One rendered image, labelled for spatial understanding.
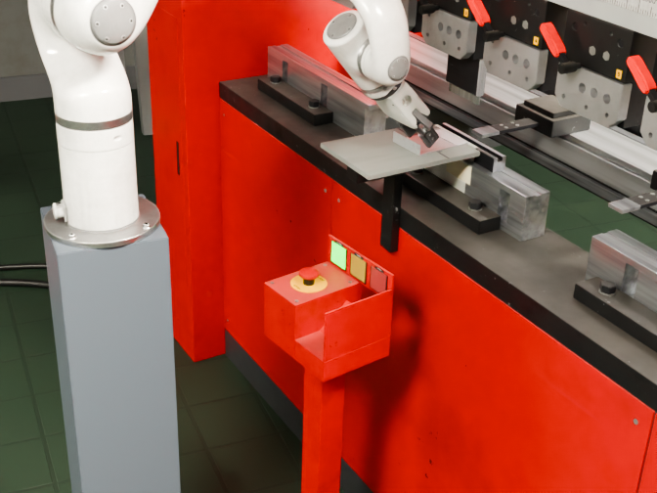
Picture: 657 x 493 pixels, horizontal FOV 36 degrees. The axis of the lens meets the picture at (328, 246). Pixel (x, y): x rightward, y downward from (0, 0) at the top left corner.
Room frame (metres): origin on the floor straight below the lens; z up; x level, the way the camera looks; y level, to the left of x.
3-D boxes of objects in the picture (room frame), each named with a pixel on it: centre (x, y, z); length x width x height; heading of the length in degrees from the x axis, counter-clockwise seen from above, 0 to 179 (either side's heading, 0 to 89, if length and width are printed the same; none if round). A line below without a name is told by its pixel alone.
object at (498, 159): (1.94, -0.28, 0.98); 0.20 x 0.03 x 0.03; 31
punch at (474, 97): (1.97, -0.26, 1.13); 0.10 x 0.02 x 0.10; 31
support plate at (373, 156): (1.89, -0.14, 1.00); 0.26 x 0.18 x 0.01; 121
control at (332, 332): (1.69, 0.00, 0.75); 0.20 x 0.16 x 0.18; 38
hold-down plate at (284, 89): (2.45, 0.10, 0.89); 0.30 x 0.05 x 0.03; 31
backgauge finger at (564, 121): (2.05, -0.41, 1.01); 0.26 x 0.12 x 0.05; 121
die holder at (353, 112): (2.44, 0.02, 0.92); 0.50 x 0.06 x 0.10; 31
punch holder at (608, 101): (1.65, -0.46, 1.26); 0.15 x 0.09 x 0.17; 31
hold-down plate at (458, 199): (1.91, -0.23, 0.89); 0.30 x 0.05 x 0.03; 31
